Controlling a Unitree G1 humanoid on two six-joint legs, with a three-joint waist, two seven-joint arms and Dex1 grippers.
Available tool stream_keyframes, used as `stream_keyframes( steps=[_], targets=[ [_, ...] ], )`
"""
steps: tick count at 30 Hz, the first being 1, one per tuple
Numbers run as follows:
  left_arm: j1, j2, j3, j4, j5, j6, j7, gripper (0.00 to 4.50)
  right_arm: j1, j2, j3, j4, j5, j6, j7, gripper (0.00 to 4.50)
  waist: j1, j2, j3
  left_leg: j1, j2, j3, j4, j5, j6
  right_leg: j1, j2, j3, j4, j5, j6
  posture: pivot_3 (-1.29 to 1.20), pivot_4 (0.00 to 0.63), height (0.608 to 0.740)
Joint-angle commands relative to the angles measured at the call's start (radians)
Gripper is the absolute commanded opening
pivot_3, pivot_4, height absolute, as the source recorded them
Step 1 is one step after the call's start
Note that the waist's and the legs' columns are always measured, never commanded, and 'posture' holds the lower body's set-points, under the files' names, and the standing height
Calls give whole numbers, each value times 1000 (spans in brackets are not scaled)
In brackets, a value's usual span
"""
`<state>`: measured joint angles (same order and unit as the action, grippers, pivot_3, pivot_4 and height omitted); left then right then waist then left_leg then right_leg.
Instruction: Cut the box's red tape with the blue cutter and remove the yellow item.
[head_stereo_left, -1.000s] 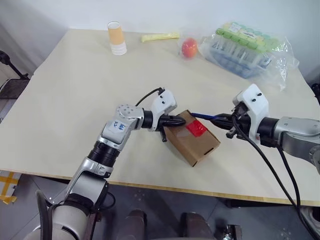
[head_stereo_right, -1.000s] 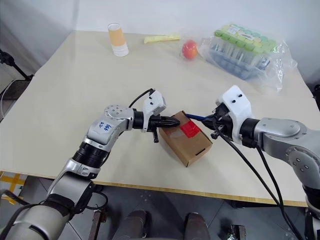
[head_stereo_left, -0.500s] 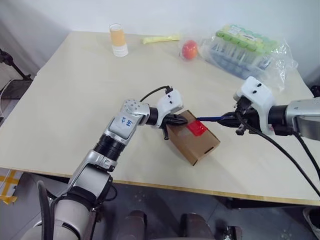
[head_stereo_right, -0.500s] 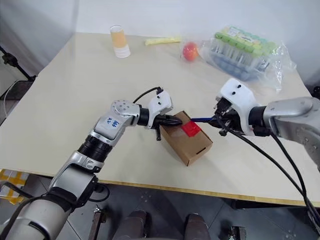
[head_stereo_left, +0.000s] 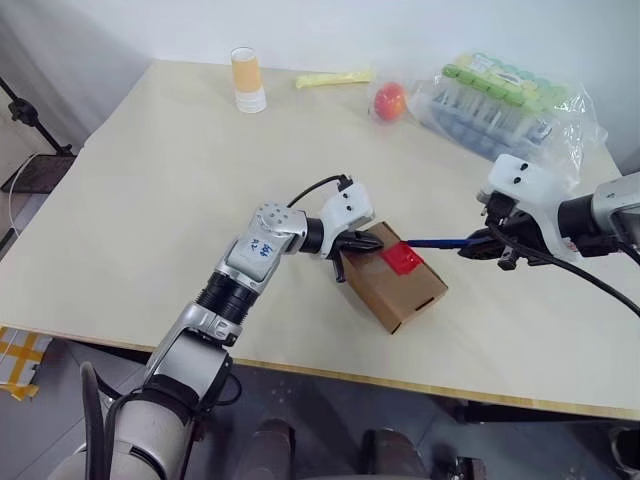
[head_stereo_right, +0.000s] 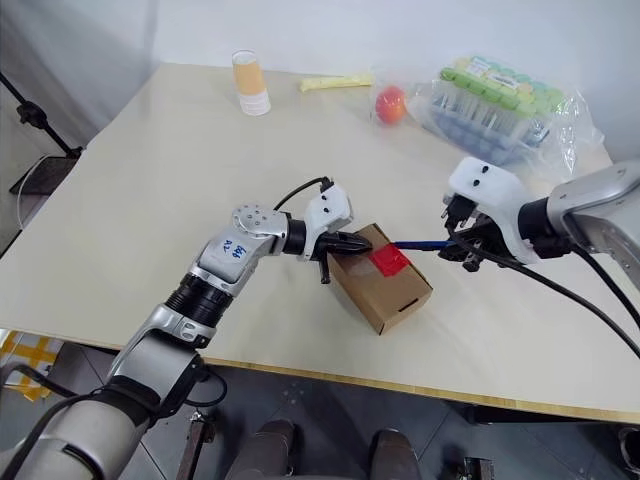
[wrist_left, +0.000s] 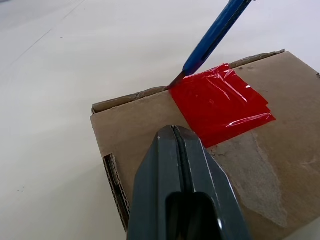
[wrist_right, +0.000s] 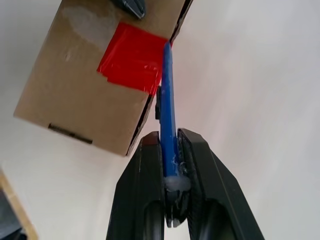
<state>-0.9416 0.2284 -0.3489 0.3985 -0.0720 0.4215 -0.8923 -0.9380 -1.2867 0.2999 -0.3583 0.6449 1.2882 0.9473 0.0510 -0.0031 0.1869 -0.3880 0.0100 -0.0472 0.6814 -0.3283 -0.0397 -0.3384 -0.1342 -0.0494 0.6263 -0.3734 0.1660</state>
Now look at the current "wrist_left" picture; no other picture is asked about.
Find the red adhesive tape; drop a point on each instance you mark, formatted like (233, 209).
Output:
(220, 105)

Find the brown cardboard box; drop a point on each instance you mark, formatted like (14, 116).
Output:
(262, 155)

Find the blue utility knife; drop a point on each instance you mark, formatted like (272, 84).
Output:
(211, 42)

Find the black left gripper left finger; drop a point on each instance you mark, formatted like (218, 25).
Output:
(155, 190)

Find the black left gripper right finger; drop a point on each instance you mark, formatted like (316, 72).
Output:
(212, 190)

